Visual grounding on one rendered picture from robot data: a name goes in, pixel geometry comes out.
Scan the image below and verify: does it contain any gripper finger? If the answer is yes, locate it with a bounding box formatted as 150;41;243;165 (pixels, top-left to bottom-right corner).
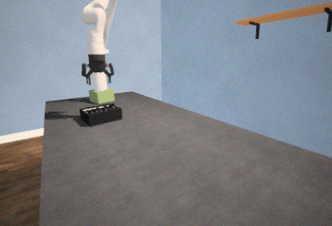
99;63;114;85
82;64;95;85

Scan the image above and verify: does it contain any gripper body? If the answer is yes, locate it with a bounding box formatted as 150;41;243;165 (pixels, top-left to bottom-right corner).
88;54;107;73

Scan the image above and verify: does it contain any black lighting desk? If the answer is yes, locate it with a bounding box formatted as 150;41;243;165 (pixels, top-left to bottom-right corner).
80;104;122;126

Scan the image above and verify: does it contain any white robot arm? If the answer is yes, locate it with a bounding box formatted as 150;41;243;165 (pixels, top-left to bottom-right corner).
81;0;118;91

